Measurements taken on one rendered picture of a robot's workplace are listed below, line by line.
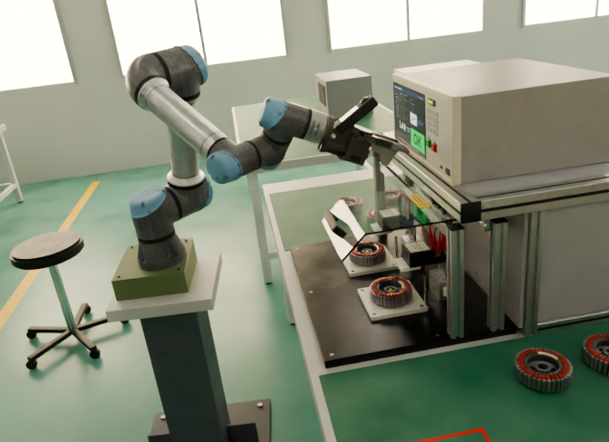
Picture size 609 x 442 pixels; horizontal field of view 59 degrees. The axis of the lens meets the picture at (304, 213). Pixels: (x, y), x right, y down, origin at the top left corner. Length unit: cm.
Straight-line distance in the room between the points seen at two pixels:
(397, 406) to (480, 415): 16
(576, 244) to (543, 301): 15
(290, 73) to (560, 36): 313
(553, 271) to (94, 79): 533
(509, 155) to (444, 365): 50
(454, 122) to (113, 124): 519
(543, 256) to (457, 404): 39
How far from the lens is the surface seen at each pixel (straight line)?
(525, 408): 122
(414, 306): 144
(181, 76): 153
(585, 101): 139
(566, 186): 129
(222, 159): 122
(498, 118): 128
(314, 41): 603
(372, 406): 120
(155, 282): 171
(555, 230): 133
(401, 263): 144
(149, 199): 165
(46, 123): 632
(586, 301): 147
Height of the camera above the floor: 155
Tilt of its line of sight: 22 degrees down
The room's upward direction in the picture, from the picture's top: 7 degrees counter-clockwise
